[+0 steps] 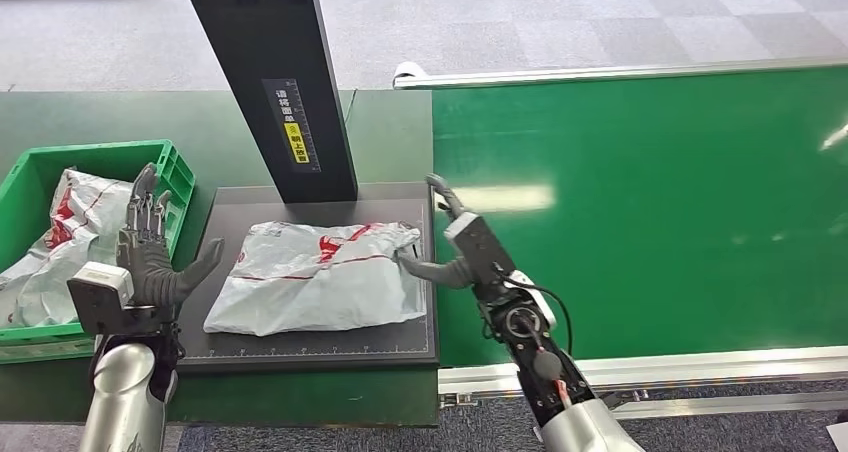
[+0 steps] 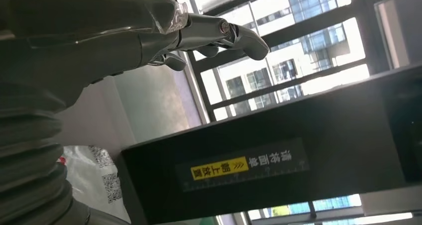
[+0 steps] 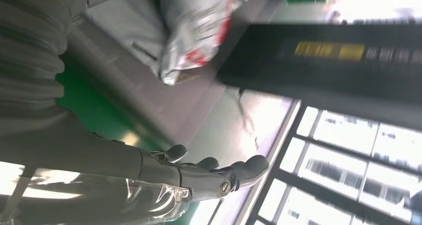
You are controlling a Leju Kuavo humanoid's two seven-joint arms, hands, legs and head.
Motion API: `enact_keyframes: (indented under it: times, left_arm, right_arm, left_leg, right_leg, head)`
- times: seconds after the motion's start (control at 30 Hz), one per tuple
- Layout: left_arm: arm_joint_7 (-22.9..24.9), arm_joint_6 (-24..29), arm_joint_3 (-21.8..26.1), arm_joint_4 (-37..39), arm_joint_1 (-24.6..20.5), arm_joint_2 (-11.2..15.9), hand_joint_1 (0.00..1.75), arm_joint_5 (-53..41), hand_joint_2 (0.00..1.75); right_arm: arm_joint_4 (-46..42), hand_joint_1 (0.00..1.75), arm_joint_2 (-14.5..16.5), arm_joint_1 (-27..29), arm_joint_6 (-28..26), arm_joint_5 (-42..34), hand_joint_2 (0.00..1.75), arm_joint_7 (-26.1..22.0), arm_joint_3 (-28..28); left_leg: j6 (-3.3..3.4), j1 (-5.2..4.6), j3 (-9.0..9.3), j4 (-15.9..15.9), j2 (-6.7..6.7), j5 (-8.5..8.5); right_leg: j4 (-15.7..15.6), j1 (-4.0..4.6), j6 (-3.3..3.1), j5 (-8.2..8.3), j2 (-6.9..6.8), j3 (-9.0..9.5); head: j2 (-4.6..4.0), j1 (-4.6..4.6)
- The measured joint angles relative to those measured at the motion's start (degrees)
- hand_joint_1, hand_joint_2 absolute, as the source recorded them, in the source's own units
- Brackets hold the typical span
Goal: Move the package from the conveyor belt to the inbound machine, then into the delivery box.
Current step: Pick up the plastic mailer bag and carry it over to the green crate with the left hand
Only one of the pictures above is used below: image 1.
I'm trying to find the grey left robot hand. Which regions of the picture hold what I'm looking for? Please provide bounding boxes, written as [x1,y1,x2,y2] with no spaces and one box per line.
[116,162,226,310]

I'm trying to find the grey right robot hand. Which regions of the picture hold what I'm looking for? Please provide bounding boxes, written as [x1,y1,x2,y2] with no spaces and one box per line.
[397,173,476,291]

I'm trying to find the white package with red print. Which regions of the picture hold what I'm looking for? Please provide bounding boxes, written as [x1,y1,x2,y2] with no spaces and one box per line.
[203,220,429,338]

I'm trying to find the crumpled white package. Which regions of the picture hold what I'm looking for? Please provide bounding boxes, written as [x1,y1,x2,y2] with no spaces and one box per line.
[0,167,135,332]

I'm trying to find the white conveyor roller end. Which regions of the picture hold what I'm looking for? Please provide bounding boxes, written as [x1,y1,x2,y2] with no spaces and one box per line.
[392,61,431,90]

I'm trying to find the green conveyor belt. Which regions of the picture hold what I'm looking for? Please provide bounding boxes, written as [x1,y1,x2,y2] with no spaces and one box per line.
[431,65,848,369]

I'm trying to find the green plastic crate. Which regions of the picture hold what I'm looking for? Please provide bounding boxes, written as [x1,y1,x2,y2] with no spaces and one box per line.
[0,139,197,365]

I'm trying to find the black scanner column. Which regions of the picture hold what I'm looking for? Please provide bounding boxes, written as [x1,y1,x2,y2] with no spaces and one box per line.
[177,0,360,205]

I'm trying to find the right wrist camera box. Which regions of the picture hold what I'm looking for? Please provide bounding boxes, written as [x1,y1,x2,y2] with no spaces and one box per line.
[443,211,519,288]

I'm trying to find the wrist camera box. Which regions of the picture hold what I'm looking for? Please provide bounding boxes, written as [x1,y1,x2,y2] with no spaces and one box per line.
[443,211,519,288]
[66,261,137,336]

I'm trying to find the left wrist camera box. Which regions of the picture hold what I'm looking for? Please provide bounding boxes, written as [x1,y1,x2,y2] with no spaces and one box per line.
[66,261,137,336]

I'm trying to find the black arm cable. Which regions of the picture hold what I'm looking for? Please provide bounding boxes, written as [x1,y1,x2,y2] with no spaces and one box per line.
[502,275,575,359]

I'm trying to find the black scanner base plate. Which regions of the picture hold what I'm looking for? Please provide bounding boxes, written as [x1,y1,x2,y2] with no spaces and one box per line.
[175,182,440,375]

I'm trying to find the aluminium conveyor side rail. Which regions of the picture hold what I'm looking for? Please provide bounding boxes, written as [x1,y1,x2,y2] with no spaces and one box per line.
[437,345,848,424]

